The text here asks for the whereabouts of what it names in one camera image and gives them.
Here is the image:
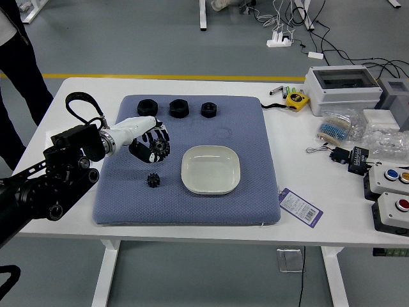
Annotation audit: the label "person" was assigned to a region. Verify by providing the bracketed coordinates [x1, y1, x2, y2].
[0, 6, 55, 172]

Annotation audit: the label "clear bag of small parts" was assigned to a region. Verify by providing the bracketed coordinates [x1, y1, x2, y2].
[321, 107, 367, 141]

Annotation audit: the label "small black hex nut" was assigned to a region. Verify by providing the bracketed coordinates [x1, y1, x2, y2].
[200, 102, 219, 120]

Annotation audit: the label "grey floor object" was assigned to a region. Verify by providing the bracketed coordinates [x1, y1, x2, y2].
[238, 0, 256, 15]

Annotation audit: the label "white background table leg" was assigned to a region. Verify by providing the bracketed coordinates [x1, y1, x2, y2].
[294, 0, 316, 31]
[22, 0, 49, 25]
[198, 0, 208, 32]

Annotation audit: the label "red button box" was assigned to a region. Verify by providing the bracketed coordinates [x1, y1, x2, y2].
[371, 191, 409, 237]

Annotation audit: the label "blue and yellow button box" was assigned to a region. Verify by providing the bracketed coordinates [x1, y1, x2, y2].
[362, 162, 409, 201]

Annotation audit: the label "yellow tape measure with strap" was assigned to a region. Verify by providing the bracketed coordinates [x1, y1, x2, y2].
[260, 91, 310, 111]

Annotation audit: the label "table height control panel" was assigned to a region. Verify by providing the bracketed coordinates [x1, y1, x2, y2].
[372, 248, 409, 257]

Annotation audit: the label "small black gear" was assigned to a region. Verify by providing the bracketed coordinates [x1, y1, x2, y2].
[146, 173, 162, 189]

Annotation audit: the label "grey enclosure with clear lid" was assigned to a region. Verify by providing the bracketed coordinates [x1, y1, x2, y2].
[302, 65, 383, 116]

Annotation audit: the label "small black module with wires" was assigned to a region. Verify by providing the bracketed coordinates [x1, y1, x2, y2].
[305, 143, 351, 164]

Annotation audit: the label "bubble wrap bag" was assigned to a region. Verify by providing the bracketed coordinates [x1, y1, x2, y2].
[362, 123, 409, 164]

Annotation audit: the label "white power strip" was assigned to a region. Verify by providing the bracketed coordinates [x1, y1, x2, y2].
[266, 30, 295, 49]

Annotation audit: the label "black electronic module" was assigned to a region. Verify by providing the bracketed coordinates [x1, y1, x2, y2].
[347, 146, 371, 175]

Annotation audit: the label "clear printed plastic bag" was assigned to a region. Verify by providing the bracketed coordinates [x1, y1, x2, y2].
[43, 95, 109, 201]

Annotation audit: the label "white tape roll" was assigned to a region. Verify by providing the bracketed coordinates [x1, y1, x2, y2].
[210, 0, 239, 12]

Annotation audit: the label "grey box with square opening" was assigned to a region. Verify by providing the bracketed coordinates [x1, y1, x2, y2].
[376, 77, 409, 132]

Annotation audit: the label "white floor cables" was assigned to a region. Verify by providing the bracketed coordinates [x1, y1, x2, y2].
[255, 0, 298, 36]

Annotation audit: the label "small white box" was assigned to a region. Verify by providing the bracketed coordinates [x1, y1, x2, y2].
[362, 109, 401, 131]

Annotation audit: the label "black cable under table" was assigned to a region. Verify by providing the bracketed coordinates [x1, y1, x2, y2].
[297, 246, 307, 307]

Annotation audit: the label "large black hex nut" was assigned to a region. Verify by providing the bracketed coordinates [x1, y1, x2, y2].
[169, 98, 190, 119]
[137, 99, 158, 118]

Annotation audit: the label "purple label tag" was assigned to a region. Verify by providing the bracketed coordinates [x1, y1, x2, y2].
[278, 187, 323, 230]

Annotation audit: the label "blue resistor strip bundle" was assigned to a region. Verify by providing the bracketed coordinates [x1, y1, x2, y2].
[316, 115, 351, 143]

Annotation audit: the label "blue-grey cushion mat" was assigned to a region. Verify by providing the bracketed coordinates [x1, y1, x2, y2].
[91, 94, 281, 227]

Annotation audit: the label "black floor cables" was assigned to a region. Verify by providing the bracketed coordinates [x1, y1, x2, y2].
[289, 0, 409, 81]

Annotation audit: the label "clear plastic holder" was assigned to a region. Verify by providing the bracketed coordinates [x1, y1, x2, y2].
[276, 248, 304, 273]

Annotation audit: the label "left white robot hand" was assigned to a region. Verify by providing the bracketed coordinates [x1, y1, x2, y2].
[110, 116, 172, 164]

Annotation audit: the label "white square dish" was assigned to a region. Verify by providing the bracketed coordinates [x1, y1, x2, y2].
[181, 145, 241, 196]

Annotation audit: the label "big black gear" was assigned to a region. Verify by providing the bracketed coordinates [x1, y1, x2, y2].
[149, 139, 171, 161]

